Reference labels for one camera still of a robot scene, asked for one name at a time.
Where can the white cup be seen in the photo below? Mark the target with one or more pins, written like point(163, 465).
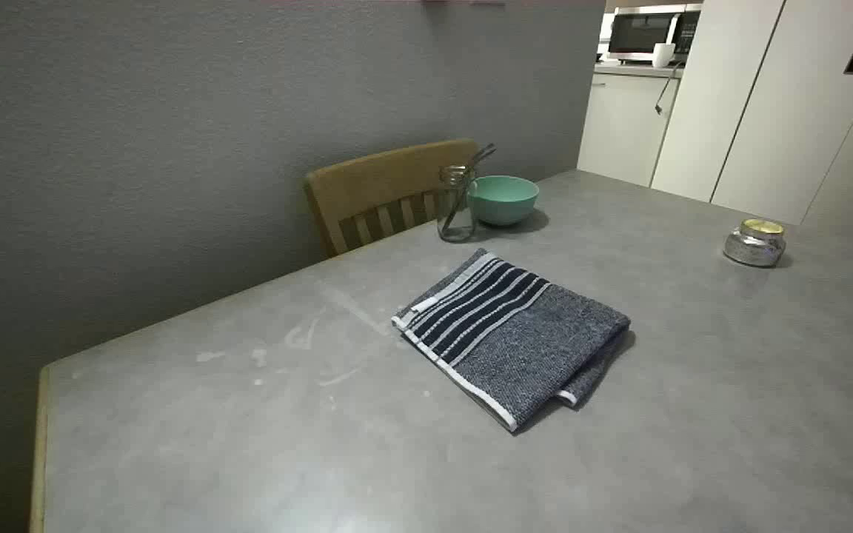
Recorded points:
point(663, 55)

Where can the microwave oven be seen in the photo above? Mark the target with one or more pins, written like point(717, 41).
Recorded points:
point(638, 31)

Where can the white base cabinet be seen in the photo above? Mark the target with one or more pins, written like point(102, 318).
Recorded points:
point(622, 129)

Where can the wooden chair with solid backrest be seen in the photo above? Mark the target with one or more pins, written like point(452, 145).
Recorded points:
point(378, 182)

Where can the green bowl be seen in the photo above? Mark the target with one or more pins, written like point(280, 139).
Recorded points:
point(505, 203)

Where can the glass jar with utensils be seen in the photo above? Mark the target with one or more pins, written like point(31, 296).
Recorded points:
point(458, 214)

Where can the dark blue striped towel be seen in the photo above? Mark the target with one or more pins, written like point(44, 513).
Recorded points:
point(517, 336)

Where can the white door with black recess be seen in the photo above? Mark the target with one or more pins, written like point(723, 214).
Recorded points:
point(800, 129)

